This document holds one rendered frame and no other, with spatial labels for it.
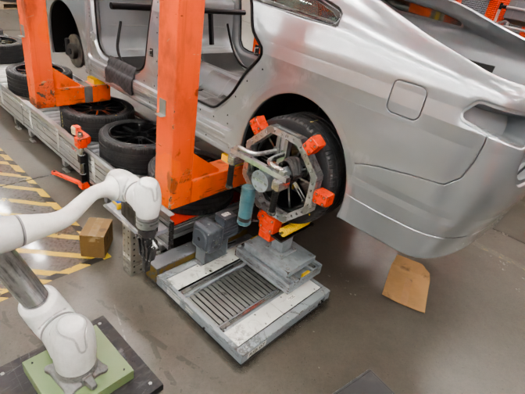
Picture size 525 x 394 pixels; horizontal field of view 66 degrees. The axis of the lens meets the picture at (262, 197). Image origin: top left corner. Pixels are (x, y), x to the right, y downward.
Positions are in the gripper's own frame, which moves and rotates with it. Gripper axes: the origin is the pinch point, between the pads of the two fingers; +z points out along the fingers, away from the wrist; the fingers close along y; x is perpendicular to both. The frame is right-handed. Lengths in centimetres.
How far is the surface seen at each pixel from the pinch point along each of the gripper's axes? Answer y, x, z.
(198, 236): -34, 69, 37
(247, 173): -24, 95, -5
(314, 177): 24, 90, -26
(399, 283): 72, 175, 69
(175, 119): -48, 56, -40
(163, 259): -50, 54, 58
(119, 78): -189, 120, -16
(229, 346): 24, 38, 64
